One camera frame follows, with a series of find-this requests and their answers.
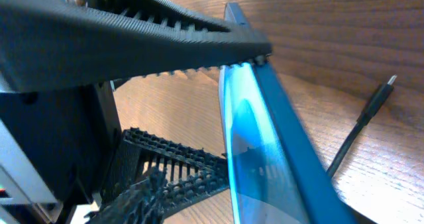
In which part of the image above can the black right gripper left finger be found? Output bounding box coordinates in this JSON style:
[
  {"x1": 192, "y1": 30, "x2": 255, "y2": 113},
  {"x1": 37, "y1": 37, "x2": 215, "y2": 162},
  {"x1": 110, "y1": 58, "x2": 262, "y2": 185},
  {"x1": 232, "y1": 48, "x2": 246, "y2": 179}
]
[{"x1": 1, "y1": 0, "x2": 272, "y2": 92}]

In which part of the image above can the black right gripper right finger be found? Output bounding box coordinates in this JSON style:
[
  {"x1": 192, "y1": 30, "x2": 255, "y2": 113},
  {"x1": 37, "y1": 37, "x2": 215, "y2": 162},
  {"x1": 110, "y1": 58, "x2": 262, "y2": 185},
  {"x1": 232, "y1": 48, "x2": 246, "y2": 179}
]
[{"x1": 86, "y1": 128, "x2": 229, "y2": 224}]

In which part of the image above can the blue Galaxy smartphone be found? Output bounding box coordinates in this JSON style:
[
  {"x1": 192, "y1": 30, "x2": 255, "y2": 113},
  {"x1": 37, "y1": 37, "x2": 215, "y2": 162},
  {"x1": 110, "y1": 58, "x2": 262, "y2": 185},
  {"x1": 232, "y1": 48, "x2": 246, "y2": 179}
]
[{"x1": 219, "y1": 3, "x2": 356, "y2": 223}]

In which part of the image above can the black USB charging cable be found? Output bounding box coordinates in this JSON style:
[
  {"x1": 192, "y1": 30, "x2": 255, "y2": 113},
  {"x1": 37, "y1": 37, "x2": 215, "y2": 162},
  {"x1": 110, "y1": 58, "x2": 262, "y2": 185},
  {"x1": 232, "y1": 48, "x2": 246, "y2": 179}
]
[{"x1": 326, "y1": 74, "x2": 398, "y2": 179}]

